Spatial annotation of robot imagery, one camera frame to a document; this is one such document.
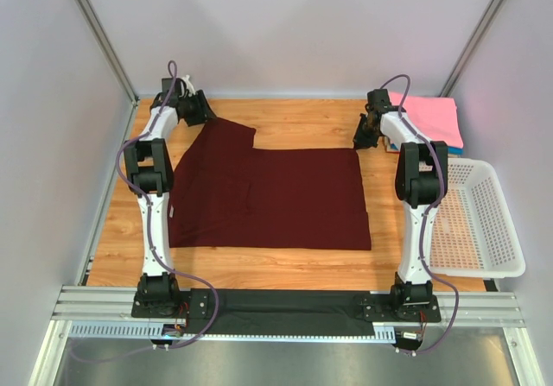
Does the maroon t-shirt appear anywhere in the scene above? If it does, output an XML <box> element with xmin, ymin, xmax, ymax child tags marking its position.
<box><xmin>168</xmin><ymin>118</ymin><xmax>372</xmax><ymax>250</ymax></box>

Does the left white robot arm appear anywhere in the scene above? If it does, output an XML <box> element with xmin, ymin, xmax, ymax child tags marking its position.
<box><xmin>118</xmin><ymin>75</ymin><xmax>215</xmax><ymax>320</ymax></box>

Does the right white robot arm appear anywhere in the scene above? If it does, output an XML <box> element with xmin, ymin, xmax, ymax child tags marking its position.
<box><xmin>353</xmin><ymin>88</ymin><xmax>448</xmax><ymax>314</ymax></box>

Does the pink folded t-shirt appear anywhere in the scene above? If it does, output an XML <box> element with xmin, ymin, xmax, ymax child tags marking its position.
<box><xmin>403</xmin><ymin>95</ymin><xmax>464</xmax><ymax>148</ymax></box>

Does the blue folded t-shirt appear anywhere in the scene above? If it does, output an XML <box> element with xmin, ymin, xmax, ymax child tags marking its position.
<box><xmin>448</xmin><ymin>146</ymin><xmax>463</xmax><ymax>155</ymax></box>

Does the white plastic basket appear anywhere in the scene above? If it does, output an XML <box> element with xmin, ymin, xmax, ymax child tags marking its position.
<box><xmin>429</xmin><ymin>157</ymin><xmax>526</xmax><ymax>279</ymax></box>

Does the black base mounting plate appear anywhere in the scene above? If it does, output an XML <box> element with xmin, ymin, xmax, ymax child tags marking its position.
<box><xmin>130</xmin><ymin>288</ymin><xmax>442</xmax><ymax>336</ymax></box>

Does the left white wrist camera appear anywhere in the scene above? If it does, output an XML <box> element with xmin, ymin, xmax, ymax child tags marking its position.
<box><xmin>181</xmin><ymin>74</ymin><xmax>197</xmax><ymax>97</ymax></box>

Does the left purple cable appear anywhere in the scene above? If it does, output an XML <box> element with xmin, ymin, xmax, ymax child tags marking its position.
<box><xmin>68</xmin><ymin>60</ymin><xmax>224</xmax><ymax>364</ymax></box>

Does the purple cable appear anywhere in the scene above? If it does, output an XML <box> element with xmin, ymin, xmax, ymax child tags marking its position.
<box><xmin>379</xmin><ymin>73</ymin><xmax>460</xmax><ymax>358</ymax></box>
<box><xmin>68</xmin><ymin>60</ymin><xmax>224</xmax><ymax>364</ymax></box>

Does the left aluminium frame post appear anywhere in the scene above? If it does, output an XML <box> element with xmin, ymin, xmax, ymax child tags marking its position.
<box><xmin>74</xmin><ymin>0</ymin><xmax>139</xmax><ymax>104</ymax></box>

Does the aluminium frame post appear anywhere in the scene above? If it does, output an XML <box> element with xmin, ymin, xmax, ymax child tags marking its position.
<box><xmin>439</xmin><ymin>0</ymin><xmax>506</xmax><ymax>97</ymax></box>
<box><xmin>74</xmin><ymin>0</ymin><xmax>139</xmax><ymax>104</ymax></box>

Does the right aluminium frame post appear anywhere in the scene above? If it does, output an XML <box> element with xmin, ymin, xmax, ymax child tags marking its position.
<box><xmin>439</xmin><ymin>0</ymin><xmax>506</xmax><ymax>97</ymax></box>

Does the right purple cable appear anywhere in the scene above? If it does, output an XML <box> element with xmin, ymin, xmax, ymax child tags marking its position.
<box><xmin>379</xmin><ymin>73</ymin><xmax>460</xmax><ymax>358</ymax></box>

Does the aluminium slotted cable rail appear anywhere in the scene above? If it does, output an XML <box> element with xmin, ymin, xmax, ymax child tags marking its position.
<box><xmin>52</xmin><ymin>287</ymin><xmax>524</xmax><ymax>343</ymax></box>

